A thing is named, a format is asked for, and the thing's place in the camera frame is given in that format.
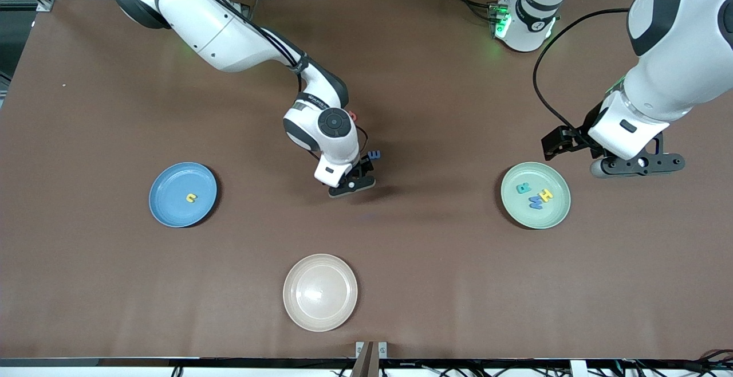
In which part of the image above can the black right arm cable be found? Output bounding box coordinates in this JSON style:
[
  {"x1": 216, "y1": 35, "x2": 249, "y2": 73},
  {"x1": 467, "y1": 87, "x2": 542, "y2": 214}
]
[{"x1": 183, "y1": 0, "x2": 368, "y2": 157}]

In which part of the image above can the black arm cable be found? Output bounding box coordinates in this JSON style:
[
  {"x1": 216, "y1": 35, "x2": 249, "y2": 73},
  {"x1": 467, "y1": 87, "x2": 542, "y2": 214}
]
[
  {"x1": 533, "y1": 8, "x2": 630, "y2": 131},
  {"x1": 183, "y1": 0, "x2": 368, "y2": 157}
]

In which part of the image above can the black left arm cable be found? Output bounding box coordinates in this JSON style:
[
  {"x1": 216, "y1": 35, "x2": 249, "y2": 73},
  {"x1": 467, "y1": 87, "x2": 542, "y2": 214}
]
[{"x1": 533, "y1": 8, "x2": 630, "y2": 131}]

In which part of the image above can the blue round plate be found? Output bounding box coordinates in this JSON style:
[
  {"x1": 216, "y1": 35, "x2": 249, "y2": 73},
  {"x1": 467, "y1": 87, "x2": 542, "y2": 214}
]
[{"x1": 148, "y1": 162, "x2": 218, "y2": 229}]

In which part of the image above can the green round plate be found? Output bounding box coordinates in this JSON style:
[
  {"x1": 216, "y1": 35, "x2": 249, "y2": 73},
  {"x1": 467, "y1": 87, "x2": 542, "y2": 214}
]
[{"x1": 501, "y1": 162, "x2": 572, "y2": 230}]

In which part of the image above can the metal table edge bracket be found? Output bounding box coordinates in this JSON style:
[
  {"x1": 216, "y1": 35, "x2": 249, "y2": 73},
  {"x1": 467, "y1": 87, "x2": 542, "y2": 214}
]
[{"x1": 355, "y1": 341, "x2": 388, "y2": 377}]

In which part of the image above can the beige round plate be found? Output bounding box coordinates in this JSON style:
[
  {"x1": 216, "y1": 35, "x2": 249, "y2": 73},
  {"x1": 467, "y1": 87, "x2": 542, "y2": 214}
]
[{"x1": 282, "y1": 254, "x2": 358, "y2": 332}]

